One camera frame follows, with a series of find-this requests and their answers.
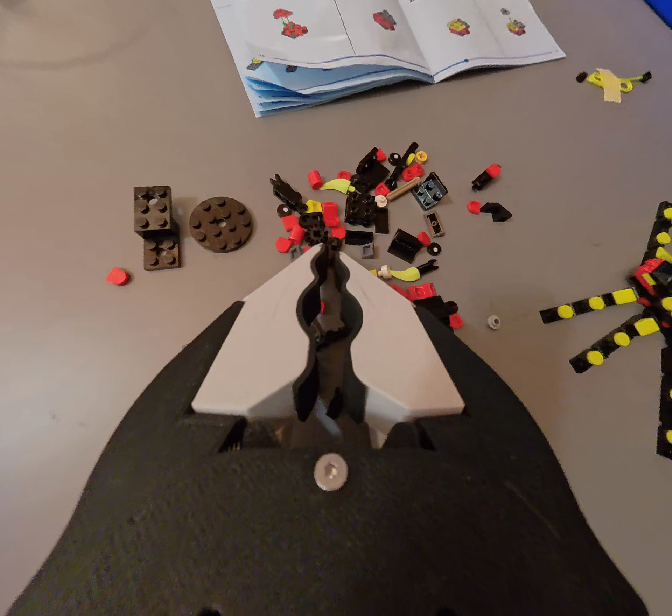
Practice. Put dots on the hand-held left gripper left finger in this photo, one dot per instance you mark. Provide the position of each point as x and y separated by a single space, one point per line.
246 364

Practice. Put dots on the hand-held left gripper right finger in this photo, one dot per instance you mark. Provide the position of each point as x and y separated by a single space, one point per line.
399 364

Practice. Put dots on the pile of small lego pieces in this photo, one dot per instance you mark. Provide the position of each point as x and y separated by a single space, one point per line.
362 204

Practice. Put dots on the black yellow lego spider model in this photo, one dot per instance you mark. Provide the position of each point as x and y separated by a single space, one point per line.
596 303

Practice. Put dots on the brown round lego plate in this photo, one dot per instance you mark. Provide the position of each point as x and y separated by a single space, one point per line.
220 227

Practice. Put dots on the black square lego plate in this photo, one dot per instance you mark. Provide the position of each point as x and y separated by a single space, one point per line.
161 253

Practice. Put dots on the red rounded lego piece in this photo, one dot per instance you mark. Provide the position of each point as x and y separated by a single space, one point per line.
118 277

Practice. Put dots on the red round lego stud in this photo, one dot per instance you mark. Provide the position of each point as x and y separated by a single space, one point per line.
473 207

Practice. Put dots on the black angled lego piece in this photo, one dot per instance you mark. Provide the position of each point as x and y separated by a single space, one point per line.
496 211

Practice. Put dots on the brown square lego bricks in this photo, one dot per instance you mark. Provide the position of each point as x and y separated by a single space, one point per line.
152 209

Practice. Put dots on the black and red lego piece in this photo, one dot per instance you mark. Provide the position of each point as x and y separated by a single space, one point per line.
484 178

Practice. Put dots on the lego instruction booklet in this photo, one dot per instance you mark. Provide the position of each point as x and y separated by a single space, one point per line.
367 12

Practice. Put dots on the beige tape strip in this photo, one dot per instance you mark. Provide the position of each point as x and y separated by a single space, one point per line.
610 88

